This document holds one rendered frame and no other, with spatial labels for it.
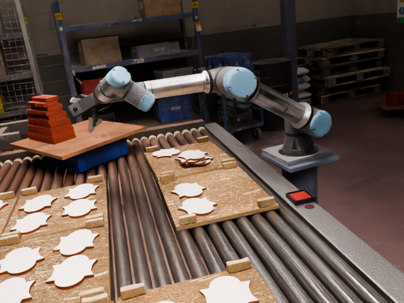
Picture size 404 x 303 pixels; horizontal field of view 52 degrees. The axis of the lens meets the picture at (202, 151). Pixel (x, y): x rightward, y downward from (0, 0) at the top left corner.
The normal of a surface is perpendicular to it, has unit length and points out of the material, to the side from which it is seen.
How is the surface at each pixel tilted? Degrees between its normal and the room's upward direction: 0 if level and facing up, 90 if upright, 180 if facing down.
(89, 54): 84
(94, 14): 90
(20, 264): 0
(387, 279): 0
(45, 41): 90
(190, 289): 0
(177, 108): 90
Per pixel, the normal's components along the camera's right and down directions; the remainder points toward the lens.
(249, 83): 0.23, 0.18
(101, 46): 0.47, 0.30
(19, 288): -0.11, -0.94
